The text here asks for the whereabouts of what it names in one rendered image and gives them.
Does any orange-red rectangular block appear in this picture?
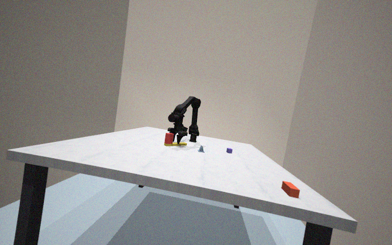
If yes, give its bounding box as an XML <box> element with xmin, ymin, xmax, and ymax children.
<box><xmin>281</xmin><ymin>181</ymin><xmax>300</xmax><ymax>198</ymax></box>

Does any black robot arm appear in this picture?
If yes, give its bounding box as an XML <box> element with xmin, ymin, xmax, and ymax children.
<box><xmin>168</xmin><ymin>96</ymin><xmax>201</xmax><ymax>142</ymax></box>

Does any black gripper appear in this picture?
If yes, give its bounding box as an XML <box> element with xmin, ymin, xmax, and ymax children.
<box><xmin>167</xmin><ymin>122</ymin><xmax>188</xmax><ymax>144</ymax></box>

